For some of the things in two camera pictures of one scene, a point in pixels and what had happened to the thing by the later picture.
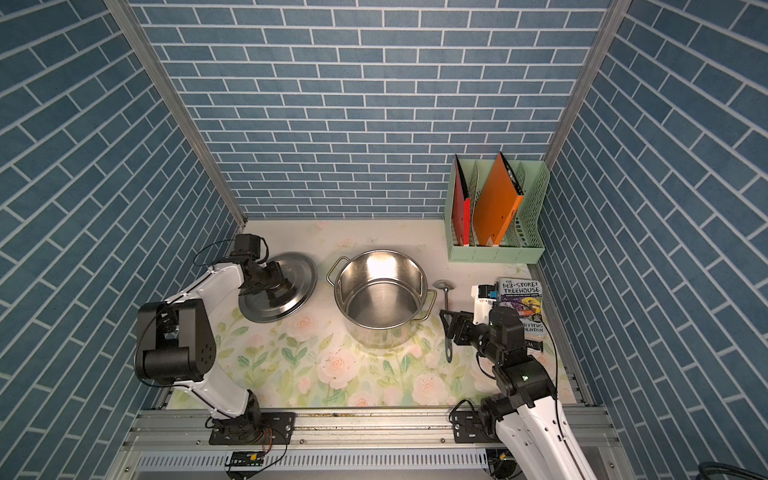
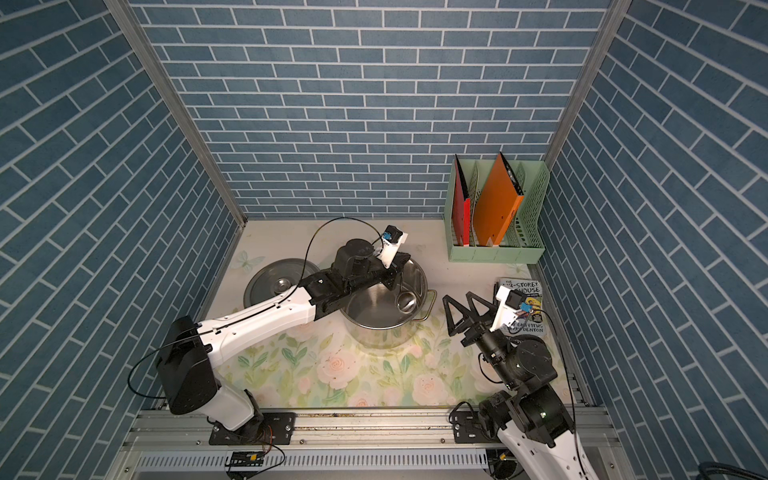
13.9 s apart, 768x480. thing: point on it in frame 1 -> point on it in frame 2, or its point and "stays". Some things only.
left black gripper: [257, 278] -> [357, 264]
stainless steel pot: [379, 295] stays
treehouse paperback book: [525, 297] stays
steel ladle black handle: [446, 285] -> [406, 302]
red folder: [461, 206] stays
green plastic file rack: [521, 241] stays
